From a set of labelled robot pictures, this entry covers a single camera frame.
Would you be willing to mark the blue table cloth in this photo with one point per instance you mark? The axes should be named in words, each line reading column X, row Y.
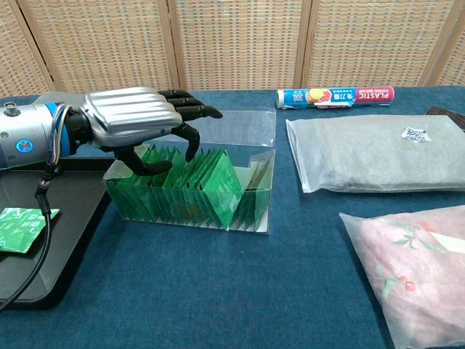
column 218, row 283

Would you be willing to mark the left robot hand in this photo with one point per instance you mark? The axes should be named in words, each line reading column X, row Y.
column 127, row 112

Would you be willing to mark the frosted bag with pink cloth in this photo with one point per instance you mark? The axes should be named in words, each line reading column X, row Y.
column 417, row 272

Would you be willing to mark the plastic food wrap box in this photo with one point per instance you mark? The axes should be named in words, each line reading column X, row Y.
column 338, row 96

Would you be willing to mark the black plastic tray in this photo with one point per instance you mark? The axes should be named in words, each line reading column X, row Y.
column 72, row 203

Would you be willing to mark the transparent plastic box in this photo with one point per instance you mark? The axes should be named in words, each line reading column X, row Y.
column 261, row 218

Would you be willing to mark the dark smartphone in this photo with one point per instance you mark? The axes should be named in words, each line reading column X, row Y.
column 450, row 114

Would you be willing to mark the frosted bag with grey cloth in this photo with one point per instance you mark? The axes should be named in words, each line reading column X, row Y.
column 363, row 156

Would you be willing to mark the woven folding screen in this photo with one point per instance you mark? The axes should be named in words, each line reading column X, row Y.
column 236, row 43

